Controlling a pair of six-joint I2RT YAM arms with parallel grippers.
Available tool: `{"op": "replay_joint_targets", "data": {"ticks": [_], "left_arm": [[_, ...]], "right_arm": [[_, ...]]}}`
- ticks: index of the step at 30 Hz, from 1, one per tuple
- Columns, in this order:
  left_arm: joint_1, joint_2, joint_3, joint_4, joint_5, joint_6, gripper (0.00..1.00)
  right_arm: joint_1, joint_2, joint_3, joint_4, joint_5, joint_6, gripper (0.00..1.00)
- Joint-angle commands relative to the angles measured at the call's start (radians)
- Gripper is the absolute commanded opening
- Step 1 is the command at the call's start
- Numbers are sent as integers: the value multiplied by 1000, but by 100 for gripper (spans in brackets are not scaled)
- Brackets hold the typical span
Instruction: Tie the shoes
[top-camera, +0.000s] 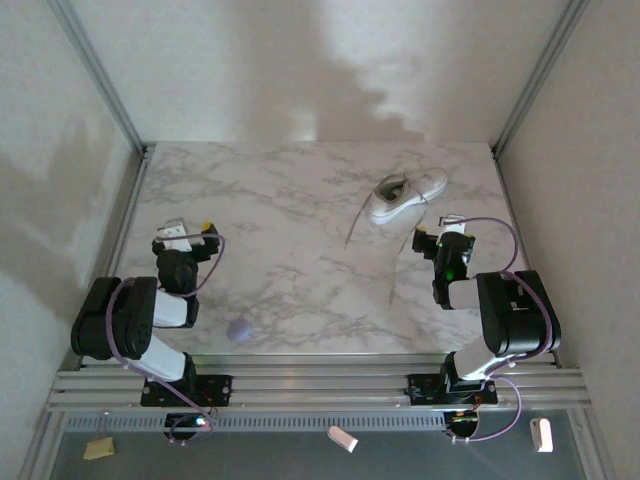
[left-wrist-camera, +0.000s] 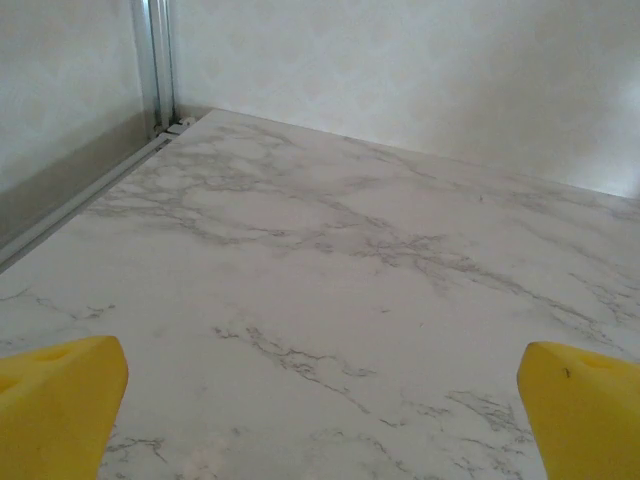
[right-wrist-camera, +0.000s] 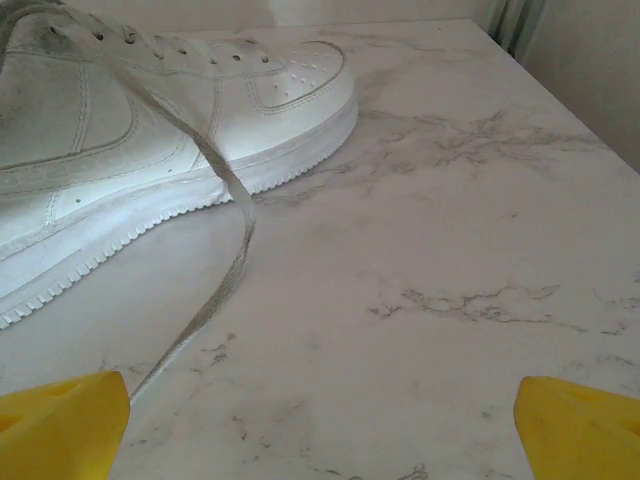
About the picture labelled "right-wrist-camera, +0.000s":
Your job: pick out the white leather sneaker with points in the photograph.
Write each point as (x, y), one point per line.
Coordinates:
(150, 130)

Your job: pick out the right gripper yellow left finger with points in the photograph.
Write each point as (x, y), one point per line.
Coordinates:
(60, 430)

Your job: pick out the white shoelace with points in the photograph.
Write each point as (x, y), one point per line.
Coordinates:
(226, 172)

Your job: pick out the aluminium frame post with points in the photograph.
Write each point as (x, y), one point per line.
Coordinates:
(505, 25)

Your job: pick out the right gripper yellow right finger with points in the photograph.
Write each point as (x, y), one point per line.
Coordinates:
(580, 435)

